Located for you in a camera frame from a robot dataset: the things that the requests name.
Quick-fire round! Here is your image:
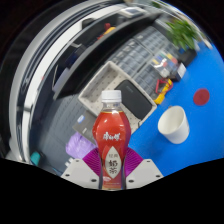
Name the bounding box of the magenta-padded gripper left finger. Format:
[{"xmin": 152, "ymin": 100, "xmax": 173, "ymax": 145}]
[{"xmin": 61, "ymin": 147, "xmax": 103, "ymax": 190}]

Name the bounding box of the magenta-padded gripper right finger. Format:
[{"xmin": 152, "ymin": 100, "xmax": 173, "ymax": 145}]
[{"xmin": 124, "ymin": 147, "xmax": 165, "ymax": 190}]

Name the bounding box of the red tea drink bottle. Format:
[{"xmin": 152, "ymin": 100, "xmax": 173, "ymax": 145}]
[{"xmin": 92, "ymin": 89, "xmax": 132, "ymax": 191}]

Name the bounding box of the purple plastic bag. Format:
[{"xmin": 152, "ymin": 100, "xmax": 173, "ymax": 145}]
[{"xmin": 65, "ymin": 131, "xmax": 98, "ymax": 161}]

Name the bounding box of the dark grey box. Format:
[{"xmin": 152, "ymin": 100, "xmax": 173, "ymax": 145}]
[{"xmin": 71, "ymin": 110, "xmax": 101, "ymax": 145}]

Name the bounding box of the white cup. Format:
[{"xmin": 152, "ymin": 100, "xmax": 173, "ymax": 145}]
[{"xmin": 157, "ymin": 105, "xmax": 191, "ymax": 145}]

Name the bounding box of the black rectangular pouch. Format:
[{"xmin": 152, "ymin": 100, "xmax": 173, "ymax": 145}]
[{"xmin": 114, "ymin": 79, "xmax": 153, "ymax": 121}]

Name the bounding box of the cream perforated storage tray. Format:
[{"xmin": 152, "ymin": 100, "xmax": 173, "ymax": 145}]
[{"xmin": 77, "ymin": 60, "xmax": 158, "ymax": 135}]

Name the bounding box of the yellow and red tool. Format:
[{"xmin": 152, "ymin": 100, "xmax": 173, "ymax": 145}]
[{"xmin": 152, "ymin": 77, "xmax": 175, "ymax": 105}]

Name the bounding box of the flat round red coaster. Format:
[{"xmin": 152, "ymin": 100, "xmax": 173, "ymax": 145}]
[{"xmin": 192, "ymin": 87, "xmax": 211, "ymax": 107}]

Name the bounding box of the black box with white label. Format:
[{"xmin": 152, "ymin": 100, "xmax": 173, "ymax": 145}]
[{"xmin": 173, "ymin": 61, "xmax": 188, "ymax": 83}]

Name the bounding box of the clear organizer with coloured parts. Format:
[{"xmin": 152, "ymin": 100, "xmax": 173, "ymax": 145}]
[{"xmin": 149, "ymin": 51, "xmax": 183, "ymax": 80}]

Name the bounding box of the large grey drawer cabinet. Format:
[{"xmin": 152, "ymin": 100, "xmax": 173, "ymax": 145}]
[{"xmin": 109, "ymin": 37, "xmax": 168, "ymax": 98}]

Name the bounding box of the flat black case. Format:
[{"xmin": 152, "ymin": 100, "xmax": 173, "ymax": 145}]
[{"xmin": 179, "ymin": 48, "xmax": 198, "ymax": 67}]

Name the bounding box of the small grey drawer cabinet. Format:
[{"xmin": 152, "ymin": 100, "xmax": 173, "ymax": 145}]
[{"xmin": 134, "ymin": 24, "xmax": 178, "ymax": 64}]

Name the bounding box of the green potted plant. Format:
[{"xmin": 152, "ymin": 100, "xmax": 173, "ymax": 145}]
[{"xmin": 164, "ymin": 17, "xmax": 202, "ymax": 52}]

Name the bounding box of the black wall shelf unit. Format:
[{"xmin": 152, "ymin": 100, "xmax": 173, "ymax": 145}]
[{"xmin": 49, "ymin": 9, "xmax": 163, "ymax": 101}]

